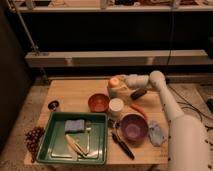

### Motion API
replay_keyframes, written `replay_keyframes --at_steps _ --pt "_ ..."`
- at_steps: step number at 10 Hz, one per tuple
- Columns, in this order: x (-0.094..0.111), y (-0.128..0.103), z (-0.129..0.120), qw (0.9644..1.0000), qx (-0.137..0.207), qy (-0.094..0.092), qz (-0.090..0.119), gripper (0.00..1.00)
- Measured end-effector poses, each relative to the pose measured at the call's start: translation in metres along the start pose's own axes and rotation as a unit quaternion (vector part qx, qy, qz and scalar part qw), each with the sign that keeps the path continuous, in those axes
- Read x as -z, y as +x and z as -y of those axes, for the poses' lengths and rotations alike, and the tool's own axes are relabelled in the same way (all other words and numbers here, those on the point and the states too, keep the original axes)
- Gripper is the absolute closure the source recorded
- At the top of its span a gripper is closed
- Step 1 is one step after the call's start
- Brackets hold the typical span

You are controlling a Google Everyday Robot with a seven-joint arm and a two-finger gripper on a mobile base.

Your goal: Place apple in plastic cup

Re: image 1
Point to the dark brown eggplant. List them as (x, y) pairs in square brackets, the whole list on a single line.
[(138, 93)]

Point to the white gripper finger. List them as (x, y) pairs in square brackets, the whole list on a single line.
[(122, 88), (122, 77)]

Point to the black handled utensil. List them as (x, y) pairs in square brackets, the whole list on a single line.
[(123, 146)]

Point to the orange carrot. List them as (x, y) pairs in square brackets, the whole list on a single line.
[(138, 109)]

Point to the white metal shelf rack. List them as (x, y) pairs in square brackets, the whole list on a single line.
[(61, 33)]

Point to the grey blue cloth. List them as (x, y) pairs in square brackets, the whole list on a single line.
[(156, 134)]

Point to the white cylindrical cup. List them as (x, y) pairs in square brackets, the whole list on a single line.
[(116, 105)]

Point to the purple bowl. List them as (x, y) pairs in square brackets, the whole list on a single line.
[(134, 127)]

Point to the orange apple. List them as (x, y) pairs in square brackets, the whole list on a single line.
[(113, 82)]

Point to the clear plastic cup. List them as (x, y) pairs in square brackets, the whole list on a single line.
[(113, 92)]

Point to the blue sponge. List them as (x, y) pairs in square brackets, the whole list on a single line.
[(74, 126)]

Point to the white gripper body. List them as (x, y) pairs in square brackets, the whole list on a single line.
[(135, 81)]

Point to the green plastic tray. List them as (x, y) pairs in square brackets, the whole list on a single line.
[(54, 148)]

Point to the bunch of red grapes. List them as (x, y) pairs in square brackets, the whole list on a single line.
[(32, 140)]

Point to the orange bowl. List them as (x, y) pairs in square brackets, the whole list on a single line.
[(98, 103)]

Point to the cream plastic knife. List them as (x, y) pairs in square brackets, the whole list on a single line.
[(75, 146)]

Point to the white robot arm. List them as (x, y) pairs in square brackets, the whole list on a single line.
[(188, 143)]

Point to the metal fork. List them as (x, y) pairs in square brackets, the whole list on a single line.
[(88, 130)]

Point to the small black round object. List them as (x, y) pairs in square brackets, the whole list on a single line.
[(53, 105)]

